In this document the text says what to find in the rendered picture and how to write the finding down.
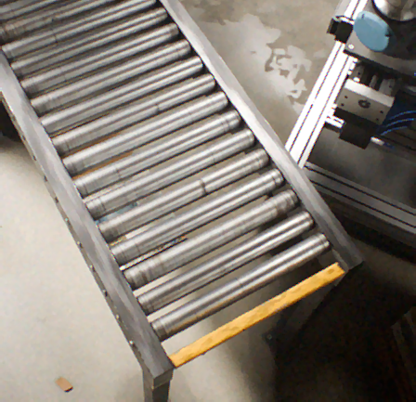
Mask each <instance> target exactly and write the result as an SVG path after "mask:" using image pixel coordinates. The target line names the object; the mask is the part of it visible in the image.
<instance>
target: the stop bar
mask: <svg viewBox="0 0 416 402"><path fill-rule="evenodd" d="M344 273H345V271H344V269H343V268H342V267H341V266H340V264H338V263H335V264H334V265H332V266H330V267H328V268H327V269H323V270H321V271H319V272H318V273H317V274H315V275H313V276H312V277H311V278H309V279H306V280H304V281H303V282H301V283H299V284H297V285H295V286H294V287H293V288H291V289H288V290H287V291H285V292H282V293H280V294H279V295H277V296H276V297H274V298H272V299H271V300H269V301H267V302H265V303H264V304H262V305H259V306H258V307H256V308H254V309H252V310H250V311H249V312H247V313H245V314H243V315H241V316H240V317H238V318H236V319H234V320H233V321H231V322H229V323H228V324H225V325H223V326H221V327H219V328H218V329H217V330H215V331H212V332H210V333H209V334H207V335H205V336H203V337H201V338H200V339H199V340H198V341H194V342H193V343H191V344H188V345H186V346H185V347H183V348H181V349H180V350H178V351H177V352H175V353H173V354H172V355H170V356H168V360H169V362H170V364H171V366H172V368H173V369H174V370H177V369H179V368H181V366H183V365H185V364H187V363H188V362H190V361H191V360H193V359H195V358H196V357H200V356H204V355H205V354H206V353H207V352H208V351H210V350H212V349H214V348H215V347H217V346H219V345H220V344H221V343H223V342H225V341H228V340H230V339H232V338H234V337H235V336H237V335H238V334H240V333H242V332H243V331H246V330H248V329H249V328H251V327H252V326H254V325H255V324H257V323H260V322H262V321H263V320H265V319H267V318H269V317H271V316H273V315H275V313H277V312H279V311H280V310H281V309H283V308H285V307H287V306H289V305H293V304H294V303H295V302H297V301H299V300H301V299H302V298H304V297H306V296H308V295H309V294H310V293H312V292H314V291H315V290H317V289H322V288H323V287H324V286H326V285H328V284H330V283H331V282H332V281H334V280H336V279H338V278H340V277H341V276H342V275H343V274H344Z"/></svg>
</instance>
